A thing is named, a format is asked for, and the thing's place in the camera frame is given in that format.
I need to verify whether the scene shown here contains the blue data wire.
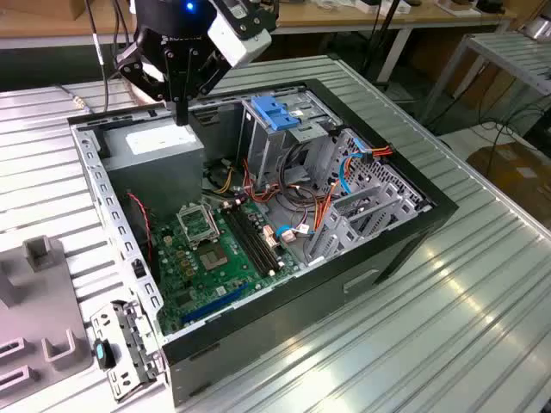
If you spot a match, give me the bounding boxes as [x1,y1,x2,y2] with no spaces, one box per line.
[337,151,362,198]

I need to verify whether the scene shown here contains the black case fan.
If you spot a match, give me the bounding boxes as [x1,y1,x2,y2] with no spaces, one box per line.
[126,191,155,280]

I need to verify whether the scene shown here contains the orange wire bundle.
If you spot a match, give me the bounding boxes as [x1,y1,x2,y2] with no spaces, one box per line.
[241,157,288,206]

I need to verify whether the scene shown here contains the red fan wire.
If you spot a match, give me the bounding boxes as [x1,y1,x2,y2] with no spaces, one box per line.
[127,191,154,263]

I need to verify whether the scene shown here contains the blue drive latch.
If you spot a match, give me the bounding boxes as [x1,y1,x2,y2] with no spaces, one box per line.
[250,96,303,133]

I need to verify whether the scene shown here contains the black open PC case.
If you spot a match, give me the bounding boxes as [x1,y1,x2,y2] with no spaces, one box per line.
[66,77,460,409]

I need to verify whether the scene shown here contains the long orange wires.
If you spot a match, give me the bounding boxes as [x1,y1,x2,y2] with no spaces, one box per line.
[313,180,344,233]

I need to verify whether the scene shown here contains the grey disk bay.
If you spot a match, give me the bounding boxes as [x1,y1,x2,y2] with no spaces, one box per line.
[306,127,434,267]

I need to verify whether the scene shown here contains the grey optical drive cage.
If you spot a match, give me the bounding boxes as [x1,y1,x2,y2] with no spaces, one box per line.
[235,92,344,193]

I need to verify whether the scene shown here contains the grey cable with metal plug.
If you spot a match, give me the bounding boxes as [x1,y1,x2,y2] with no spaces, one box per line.
[53,0,114,115]

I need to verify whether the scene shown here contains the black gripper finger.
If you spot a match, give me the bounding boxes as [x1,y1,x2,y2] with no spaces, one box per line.
[179,49,233,126]
[115,42,181,126]

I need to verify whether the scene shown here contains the black cable loop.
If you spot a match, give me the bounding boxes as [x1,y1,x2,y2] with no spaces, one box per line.
[275,140,324,212]

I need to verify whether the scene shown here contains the blue expansion slot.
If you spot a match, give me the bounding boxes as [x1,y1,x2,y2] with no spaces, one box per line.
[179,281,250,327]

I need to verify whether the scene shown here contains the green motherboard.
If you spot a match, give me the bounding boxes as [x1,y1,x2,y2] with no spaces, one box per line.
[150,200,302,337]

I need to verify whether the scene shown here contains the short blue wire white plug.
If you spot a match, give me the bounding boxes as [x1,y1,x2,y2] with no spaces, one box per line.
[274,224,298,245]

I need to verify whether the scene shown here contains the yellow wires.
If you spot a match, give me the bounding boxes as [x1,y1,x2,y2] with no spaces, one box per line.
[212,166,237,195]

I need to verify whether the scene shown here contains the flat brown cardboard box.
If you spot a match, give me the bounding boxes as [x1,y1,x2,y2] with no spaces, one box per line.
[467,141,551,216]

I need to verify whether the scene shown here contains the silver card bracket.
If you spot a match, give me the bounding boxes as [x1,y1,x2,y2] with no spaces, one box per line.
[89,299,168,404]

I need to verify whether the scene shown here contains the orange power wire black plug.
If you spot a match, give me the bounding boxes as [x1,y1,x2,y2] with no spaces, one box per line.
[362,145,395,165]

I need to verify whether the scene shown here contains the grey power supply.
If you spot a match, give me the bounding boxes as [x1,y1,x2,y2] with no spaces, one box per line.
[99,115,207,221]

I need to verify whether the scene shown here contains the grey parts rack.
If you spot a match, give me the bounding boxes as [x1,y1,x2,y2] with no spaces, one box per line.
[0,234,95,399]

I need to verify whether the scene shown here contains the metal socket cover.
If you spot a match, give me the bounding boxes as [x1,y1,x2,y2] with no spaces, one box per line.
[175,202,223,250]

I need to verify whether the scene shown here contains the black camera cable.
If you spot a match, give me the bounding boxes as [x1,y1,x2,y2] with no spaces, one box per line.
[110,0,133,59]

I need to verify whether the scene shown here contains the blue and black latch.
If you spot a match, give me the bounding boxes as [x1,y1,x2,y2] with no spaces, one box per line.
[93,336,118,372]

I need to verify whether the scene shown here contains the black RAM slot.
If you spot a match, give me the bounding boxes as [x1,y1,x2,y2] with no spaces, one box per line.
[226,205,272,275]
[222,206,267,277]
[236,203,283,272]
[232,204,278,274]

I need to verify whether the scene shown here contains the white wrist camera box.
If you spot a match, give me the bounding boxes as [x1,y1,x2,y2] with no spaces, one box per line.
[206,0,280,69]

